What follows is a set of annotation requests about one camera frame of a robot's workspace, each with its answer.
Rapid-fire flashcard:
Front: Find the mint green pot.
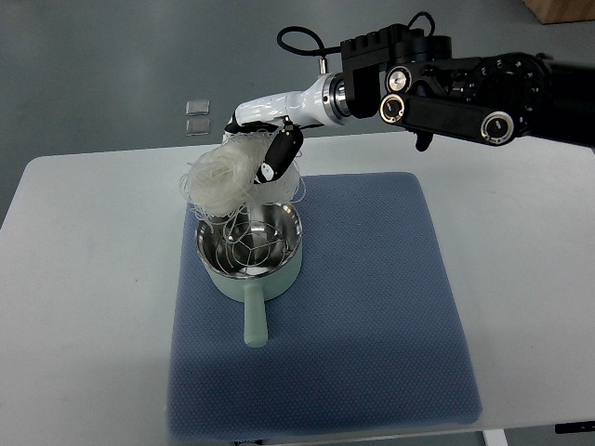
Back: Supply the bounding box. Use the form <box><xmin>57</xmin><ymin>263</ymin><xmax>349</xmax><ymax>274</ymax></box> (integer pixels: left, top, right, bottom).
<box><xmin>196</xmin><ymin>203</ymin><xmax>303</xmax><ymax>348</ymax></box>

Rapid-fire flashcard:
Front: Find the lower floor metal plate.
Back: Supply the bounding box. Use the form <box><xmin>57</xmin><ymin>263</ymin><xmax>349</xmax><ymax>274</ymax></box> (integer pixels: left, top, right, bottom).
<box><xmin>186</xmin><ymin>118</ymin><xmax>211</xmax><ymax>136</ymax></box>

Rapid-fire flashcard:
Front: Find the black table control panel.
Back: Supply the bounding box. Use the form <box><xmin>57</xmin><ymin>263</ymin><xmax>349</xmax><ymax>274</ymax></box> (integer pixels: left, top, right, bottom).
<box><xmin>554</xmin><ymin>420</ymin><xmax>595</xmax><ymax>435</ymax></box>

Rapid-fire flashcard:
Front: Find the wire steaming rack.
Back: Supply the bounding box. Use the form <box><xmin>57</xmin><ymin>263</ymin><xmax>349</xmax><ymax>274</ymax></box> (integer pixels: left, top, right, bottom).
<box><xmin>215</xmin><ymin>220</ymin><xmax>291</xmax><ymax>277</ymax></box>

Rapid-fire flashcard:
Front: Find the white vermicelli bundle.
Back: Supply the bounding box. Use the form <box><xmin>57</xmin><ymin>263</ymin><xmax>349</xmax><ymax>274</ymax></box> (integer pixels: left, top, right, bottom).
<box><xmin>180</xmin><ymin>131</ymin><xmax>303</xmax><ymax>223</ymax></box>

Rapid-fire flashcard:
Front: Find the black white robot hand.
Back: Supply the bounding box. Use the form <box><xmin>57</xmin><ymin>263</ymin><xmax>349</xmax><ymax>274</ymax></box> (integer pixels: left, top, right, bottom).
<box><xmin>225</xmin><ymin>73</ymin><xmax>350</xmax><ymax>184</ymax></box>

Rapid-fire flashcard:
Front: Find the wooden box corner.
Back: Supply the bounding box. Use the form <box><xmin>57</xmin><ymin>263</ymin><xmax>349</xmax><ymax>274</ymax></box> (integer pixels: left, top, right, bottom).
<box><xmin>523</xmin><ymin>0</ymin><xmax>594</xmax><ymax>24</ymax></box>

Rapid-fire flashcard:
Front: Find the upper floor metal plate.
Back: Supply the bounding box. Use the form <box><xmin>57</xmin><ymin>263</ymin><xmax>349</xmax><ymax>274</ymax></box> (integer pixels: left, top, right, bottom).
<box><xmin>185</xmin><ymin>99</ymin><xmax>210</xmax><ymax>116</ymax></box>

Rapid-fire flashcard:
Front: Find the blue textured mat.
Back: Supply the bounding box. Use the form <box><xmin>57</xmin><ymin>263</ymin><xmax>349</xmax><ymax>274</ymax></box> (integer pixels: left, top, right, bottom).
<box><xmin>167</xmin><ymin>172</ymin><xmax>482</xmax><ymax>443</ymax></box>

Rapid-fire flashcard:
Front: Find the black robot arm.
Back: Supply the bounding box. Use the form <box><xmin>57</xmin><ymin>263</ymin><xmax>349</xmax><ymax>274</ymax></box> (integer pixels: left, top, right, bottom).
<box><xmin>277</xmin><ymin>23</ymin><xmax>594</xmax><ymax>151</ymax></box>

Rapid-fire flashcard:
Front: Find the floor metal plate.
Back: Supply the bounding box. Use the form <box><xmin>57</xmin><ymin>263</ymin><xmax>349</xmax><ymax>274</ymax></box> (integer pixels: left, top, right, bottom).
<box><xmin>185</xmin><ymin>99</ymin><xmax>210</xmax><ymax>116</ymax></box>
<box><xmin>186</xmin><ymin>118</ymin><xmax>211</xmax><ymax>136</ymax></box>

